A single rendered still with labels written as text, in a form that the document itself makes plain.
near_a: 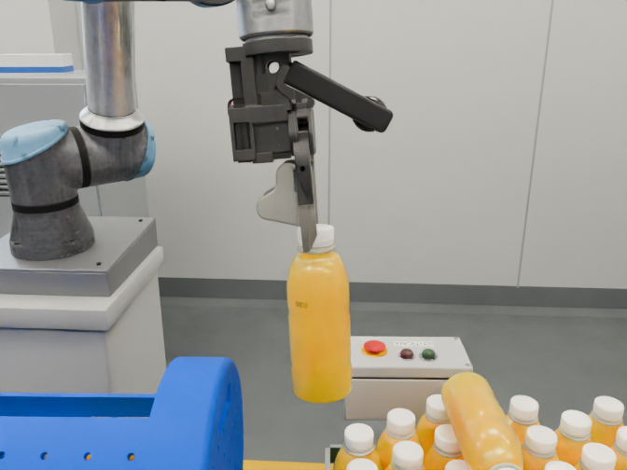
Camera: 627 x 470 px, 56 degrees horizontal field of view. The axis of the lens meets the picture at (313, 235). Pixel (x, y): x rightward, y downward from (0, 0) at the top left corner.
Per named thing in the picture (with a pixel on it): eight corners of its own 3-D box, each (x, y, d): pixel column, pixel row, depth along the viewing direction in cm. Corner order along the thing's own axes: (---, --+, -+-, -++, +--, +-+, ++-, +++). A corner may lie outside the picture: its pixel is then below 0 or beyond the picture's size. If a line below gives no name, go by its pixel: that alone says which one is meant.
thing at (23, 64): (11, 73, 232) (8, 53, 230) (74, 73, 234) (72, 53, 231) (-2, 75, 221) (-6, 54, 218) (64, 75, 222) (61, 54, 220)
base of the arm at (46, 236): (26, 232, 119) (17, 186, 115) (103, 228, 121) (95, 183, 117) (-2, 263, 105) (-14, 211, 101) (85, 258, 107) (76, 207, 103)
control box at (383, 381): (341, 385, 104) (342, 334, 101) (454, 386, 104) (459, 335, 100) (343, 421, 94) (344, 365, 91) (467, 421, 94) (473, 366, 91)
